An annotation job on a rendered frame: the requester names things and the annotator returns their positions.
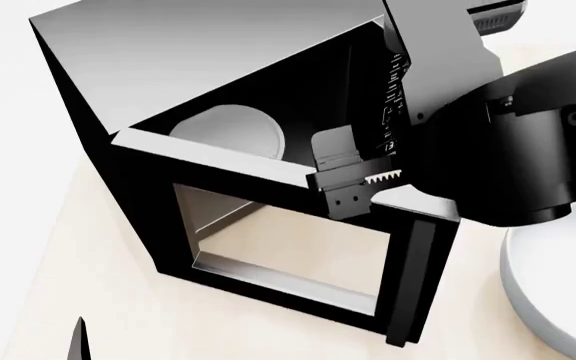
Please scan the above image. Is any black silver-topped microwave body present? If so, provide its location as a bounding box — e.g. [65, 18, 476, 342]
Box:
[28, 0, 412, 279]

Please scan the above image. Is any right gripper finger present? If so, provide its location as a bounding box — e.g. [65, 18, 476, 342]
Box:
[324, 183, 376, 220]
[311, 126, 365, 171]

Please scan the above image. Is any grey vented device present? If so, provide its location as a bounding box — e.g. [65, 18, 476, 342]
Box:
[466, 0, 529, 36]

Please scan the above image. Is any black microwave door with window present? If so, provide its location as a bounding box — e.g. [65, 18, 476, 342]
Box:
[111, 128, 463, 348]

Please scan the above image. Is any white round bowl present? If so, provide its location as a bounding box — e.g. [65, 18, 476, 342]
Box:
[499, 194, 576, 360]

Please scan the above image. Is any black vertical door handle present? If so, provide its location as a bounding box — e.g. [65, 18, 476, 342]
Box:
[384, 218, 437, 348]

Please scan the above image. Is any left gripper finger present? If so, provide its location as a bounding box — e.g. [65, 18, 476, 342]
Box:
[66, 315, 92, 360]

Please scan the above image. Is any white round turntable plate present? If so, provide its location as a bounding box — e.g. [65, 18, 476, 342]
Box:
[168, 105, 287, 162]

